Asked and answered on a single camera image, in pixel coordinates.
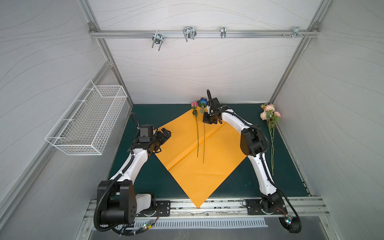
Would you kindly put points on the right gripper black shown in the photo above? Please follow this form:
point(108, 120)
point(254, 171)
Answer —
point(210, 118)

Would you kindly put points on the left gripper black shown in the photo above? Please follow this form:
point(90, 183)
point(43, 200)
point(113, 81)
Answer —
point(162, 138)

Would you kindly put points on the blue fake rose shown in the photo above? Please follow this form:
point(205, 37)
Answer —
point(202, 103)

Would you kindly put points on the orange wrapping paper sheet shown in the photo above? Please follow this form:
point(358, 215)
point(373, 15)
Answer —
point(200, 156)

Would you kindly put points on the peach fake flower spray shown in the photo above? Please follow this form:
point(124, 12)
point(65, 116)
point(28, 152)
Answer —
point(268, 115)

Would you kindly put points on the pink fake flower spray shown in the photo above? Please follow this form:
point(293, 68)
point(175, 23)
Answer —
point(277, 114)

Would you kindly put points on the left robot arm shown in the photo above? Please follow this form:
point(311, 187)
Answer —
point(117, 202)

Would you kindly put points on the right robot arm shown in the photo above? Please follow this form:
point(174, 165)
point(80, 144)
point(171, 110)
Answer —
point(253, 144)

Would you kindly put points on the white vent grille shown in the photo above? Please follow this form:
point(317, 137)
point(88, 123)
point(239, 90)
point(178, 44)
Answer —
point(210, 223)

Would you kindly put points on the middle metal u-bolt clamp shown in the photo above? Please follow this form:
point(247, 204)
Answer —
point(189, 33)

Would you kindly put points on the metal u-bolt clamp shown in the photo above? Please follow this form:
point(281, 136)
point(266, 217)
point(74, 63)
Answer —
point(158, 39)
point(189, 33)

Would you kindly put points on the left metal u-bolt clamp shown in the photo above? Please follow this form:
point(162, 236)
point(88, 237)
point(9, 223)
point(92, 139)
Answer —
point(158, 39)

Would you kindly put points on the right metal bolt clamp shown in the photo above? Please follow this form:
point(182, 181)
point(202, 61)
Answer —
point(295, 34)

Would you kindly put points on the aluminium top crossbar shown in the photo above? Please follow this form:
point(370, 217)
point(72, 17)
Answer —
point(201, 34)

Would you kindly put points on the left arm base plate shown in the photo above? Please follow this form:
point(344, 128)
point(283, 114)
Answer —
point(157, 208)

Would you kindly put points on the white wire basket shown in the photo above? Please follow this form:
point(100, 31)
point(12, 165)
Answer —
point(85, 127)

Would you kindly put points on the small metal bracket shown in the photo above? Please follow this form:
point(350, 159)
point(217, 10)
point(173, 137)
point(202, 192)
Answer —
point(223, 32)

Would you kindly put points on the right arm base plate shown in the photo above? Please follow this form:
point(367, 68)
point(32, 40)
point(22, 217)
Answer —
point(255, 207)

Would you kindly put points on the aluminium front rail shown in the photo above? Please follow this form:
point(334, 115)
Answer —
point(232, 208)

